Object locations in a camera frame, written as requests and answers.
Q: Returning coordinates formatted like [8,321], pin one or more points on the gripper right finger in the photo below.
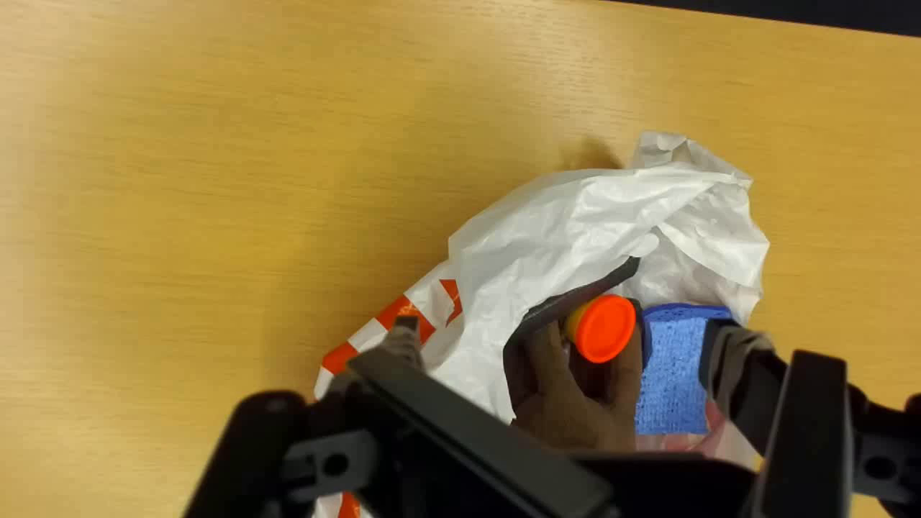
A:
[809,431]

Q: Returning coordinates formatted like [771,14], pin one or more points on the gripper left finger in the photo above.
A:
[478,420]

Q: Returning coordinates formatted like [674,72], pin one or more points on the brown plush toy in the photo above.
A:
[558,404]

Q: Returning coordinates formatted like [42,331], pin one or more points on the blue sponge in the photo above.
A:
[677,375]

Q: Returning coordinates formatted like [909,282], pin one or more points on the white orange striped plastic bag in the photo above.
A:
[578,218]

